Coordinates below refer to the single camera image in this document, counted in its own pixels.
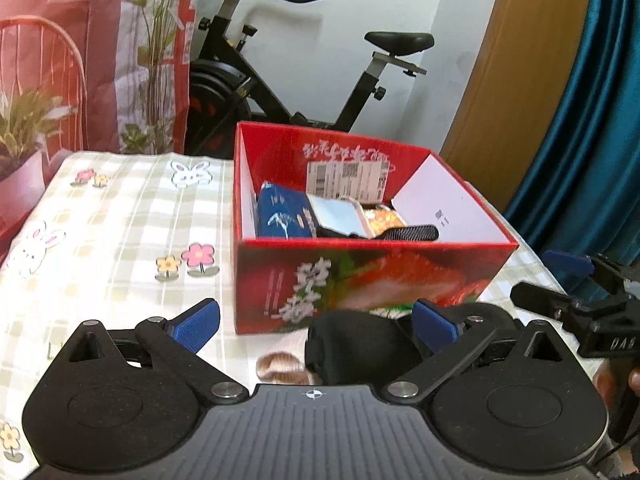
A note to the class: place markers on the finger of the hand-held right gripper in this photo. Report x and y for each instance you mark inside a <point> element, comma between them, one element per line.
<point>567,264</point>
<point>545,300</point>

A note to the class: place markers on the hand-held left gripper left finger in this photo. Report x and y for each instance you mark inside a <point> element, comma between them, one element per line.
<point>199,321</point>

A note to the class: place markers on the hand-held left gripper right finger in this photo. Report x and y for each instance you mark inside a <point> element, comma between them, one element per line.
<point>432,329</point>

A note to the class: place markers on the black sock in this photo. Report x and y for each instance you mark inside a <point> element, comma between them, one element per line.
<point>355,345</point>

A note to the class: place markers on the red cardboard box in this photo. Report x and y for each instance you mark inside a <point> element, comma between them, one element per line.
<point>350,280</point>

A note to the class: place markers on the orange gold packet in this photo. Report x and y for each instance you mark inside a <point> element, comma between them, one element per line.
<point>385,220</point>

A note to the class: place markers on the light blue packet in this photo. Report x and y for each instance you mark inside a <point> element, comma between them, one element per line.
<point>337,215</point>

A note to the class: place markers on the person's right hand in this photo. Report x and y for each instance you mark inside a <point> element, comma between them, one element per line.
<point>602,382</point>

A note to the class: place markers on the brown white fuzzy cloth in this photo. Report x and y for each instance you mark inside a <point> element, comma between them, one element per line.
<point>280,367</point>

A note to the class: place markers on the checked bunny print tablecloth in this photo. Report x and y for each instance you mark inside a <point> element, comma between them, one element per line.
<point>125,240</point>

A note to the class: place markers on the teal curtain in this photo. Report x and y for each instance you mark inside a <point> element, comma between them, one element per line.
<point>600,135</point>

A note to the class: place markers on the wooden door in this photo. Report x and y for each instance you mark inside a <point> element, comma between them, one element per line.
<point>525,85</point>

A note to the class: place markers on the black exercise bike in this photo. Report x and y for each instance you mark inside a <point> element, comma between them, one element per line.
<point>220,85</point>

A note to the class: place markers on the pink printed backdrop cloth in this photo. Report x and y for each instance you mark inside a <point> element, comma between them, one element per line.
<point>100,35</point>

